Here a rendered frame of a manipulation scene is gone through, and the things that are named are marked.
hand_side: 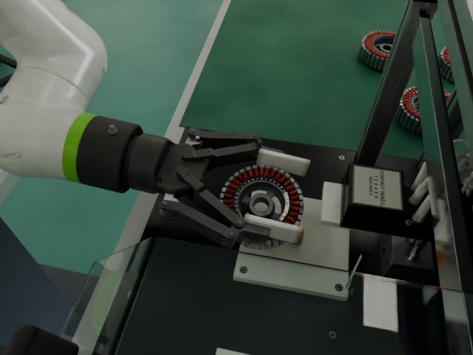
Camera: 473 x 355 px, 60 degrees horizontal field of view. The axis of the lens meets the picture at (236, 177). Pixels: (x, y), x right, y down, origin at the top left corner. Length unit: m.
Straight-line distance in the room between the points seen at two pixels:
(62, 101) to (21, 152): 0.08
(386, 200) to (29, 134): 0.42
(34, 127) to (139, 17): 2.15
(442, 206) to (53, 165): 0.43
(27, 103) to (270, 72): 0.52
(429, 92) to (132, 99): 1.74
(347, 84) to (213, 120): 0.29
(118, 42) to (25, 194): 1.06
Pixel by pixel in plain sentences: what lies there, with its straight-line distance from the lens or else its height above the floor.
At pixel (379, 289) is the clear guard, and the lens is 0.26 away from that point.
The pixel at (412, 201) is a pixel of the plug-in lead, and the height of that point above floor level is 0.91.
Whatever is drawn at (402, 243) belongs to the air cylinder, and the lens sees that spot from 0.57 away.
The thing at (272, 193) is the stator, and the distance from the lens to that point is 0.57.
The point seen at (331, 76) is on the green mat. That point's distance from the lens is 0.91.
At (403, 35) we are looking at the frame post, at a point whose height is 1.01.
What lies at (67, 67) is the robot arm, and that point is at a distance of 0.59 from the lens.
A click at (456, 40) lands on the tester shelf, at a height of 1.09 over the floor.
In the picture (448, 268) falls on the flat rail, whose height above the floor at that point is 1.03.
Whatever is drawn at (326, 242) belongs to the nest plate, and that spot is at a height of 0.78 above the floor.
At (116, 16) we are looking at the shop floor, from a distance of 2.70.
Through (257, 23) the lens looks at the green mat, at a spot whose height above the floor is 0.75.
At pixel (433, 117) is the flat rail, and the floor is 1.04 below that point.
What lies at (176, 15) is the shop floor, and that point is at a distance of 2.64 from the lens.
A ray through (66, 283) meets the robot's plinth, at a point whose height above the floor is 0.02.
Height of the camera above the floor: 1.29
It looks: 51 degrees down
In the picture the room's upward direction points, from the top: straight up
